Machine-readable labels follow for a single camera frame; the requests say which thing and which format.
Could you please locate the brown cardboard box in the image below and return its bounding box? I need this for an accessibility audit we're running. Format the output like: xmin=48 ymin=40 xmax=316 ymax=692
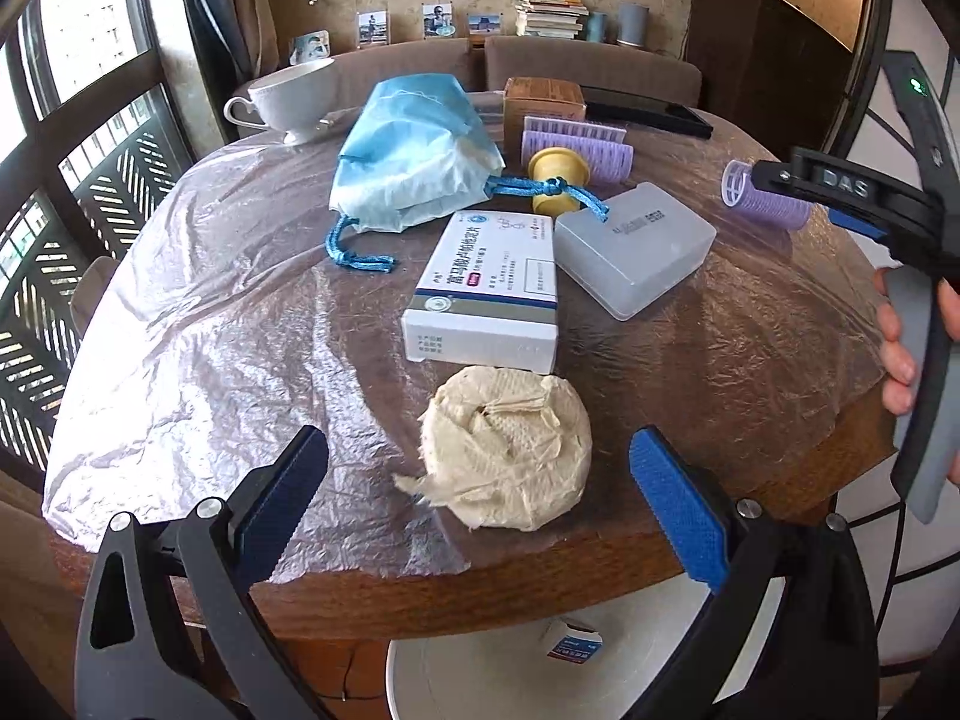
xmin=501 ymin=76 xmax=587 ymax=158

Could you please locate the pale grey cylinder container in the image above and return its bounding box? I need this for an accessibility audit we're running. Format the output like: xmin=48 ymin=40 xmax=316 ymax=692
xmin=616 ymin=2 xmax=650 ymax=50

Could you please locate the stack of books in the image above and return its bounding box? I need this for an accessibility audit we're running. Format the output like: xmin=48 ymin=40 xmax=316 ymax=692
xmin=512 ymin=0 xmax=590 ymax=40

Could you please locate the brown sofa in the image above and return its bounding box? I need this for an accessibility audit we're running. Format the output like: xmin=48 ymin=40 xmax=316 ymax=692
xmin=229 ymin=36 xmax=704 ymax=143

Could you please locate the blue drawstring bag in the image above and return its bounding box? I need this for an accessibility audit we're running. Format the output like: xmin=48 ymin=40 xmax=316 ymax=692
xmin=324 ymin=75 xmax=608 ymax=272

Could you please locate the white teacup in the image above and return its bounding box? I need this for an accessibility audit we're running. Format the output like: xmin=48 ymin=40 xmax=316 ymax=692
xmin=223 ymin=56 xmax=338 ymax=146

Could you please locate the small white blue carton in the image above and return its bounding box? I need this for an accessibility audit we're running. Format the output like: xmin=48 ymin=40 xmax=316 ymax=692
xmin=546 ymin=617 xmax=605 ymax=665

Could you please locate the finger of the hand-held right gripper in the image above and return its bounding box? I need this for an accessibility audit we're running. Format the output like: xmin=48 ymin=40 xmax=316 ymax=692
xmin=752 ymin=148 xmax=947 ymax=220
xmin=827 ymin=206 xmax=901 ymax=245

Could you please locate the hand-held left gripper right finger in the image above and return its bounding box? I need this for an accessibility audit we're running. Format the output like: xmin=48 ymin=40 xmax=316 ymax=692
xmin=628 ymin=426 xmax=882 ymax=720

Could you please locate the person's right hand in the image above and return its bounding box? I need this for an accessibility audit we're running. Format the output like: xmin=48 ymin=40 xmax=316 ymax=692
xmin=872 ymin=268 xmax=960 ymax=485

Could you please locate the paper-wrapped round cake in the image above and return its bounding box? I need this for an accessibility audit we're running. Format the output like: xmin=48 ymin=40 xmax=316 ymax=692
xmin=393 ymin=365 xmax=595 ymax=533

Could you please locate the purple hair roller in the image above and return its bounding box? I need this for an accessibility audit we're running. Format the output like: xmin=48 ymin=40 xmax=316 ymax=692
xmin=523 ymin=115 xmax=628 ymax=145
xmin=721 ymin=160 xmax=812 ymax=233
xmin=520 ymin=129 xmax=635 ymax=187

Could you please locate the black flat case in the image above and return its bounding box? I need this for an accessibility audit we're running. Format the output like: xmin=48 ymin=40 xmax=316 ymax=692
xmin=581 ymin=86 xmax=713 ymax=140

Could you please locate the dark curtain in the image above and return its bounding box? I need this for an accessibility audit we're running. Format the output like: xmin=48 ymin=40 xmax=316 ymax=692
xmin=176 ymin=0 xmax=260 ymax=102

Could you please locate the white round bin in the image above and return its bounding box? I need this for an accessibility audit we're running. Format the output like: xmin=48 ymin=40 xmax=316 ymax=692
xmin=385 ymin=589 xmax=788 ymax=720

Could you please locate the translucent plastic box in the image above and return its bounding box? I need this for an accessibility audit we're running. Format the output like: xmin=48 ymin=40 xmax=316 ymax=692
xmin=553 ymin=181 xmax=719 ymax=322

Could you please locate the white medicine box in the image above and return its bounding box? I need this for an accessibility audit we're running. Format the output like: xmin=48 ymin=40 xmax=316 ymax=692
xmin=400 ymin=214 xmax=560 ymax=374

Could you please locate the dark wooden cabinet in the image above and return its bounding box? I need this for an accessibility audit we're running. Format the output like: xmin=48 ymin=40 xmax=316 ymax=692
xmin=684 ymin=0 xmax=863 ymax=158

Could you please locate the yellow plastic cup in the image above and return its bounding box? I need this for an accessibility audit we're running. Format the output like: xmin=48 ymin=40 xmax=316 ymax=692
xmin=527 ymin=148 xmax=593 ymax=216

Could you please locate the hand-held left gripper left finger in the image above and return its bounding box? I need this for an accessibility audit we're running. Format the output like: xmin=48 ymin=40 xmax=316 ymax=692
xmin=73 ymin=425 xmax=331 ymax=720

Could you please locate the window with dark frame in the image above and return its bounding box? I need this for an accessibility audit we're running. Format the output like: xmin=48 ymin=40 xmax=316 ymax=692
xmin=0 ymin=0 xmax=196 ymax=481

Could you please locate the clear plastic table sheet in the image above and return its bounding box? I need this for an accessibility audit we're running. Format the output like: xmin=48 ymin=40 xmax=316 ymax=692
xmin=41 ymin=109 xmax=897 ymax=586

